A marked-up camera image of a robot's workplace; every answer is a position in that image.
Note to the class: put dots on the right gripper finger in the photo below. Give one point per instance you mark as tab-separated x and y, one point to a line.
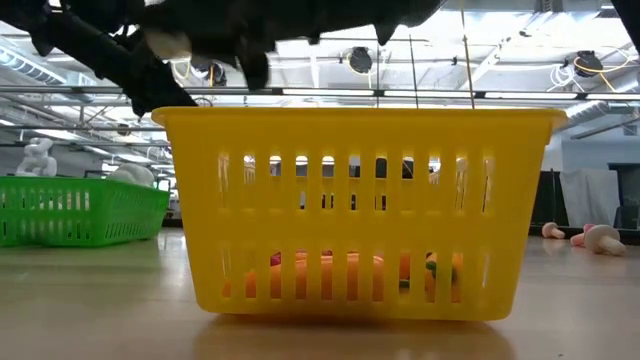
257	67

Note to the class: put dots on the white toy cauliflower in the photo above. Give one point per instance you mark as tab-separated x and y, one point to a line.
132	175

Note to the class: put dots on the red toy pepper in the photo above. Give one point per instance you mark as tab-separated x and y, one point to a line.
275	259

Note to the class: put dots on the orange toy pepper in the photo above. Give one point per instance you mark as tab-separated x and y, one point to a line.
300	277
405	270

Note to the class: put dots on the yellow toy pepper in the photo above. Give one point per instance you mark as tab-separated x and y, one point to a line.
442	277

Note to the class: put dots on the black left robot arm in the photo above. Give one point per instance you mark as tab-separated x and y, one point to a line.
75	45

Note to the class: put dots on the white figure statue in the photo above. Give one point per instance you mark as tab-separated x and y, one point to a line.
36	160

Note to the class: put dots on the green plastic basket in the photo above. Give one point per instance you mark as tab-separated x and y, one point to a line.
75	225

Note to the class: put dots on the yellow plastic basket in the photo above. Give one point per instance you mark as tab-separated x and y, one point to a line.
360	225

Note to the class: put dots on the small pale toy mushroom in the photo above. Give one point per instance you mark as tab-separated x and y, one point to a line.
552	230

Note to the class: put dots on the white draped cloth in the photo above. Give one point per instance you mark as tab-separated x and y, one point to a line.
590	195

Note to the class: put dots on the red toy mushroom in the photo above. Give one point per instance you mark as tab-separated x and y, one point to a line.
580	239

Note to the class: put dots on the dark cabinet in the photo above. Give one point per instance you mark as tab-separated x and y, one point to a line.
627	195

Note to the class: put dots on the grey ceiling duct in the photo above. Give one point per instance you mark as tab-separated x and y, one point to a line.
20	65

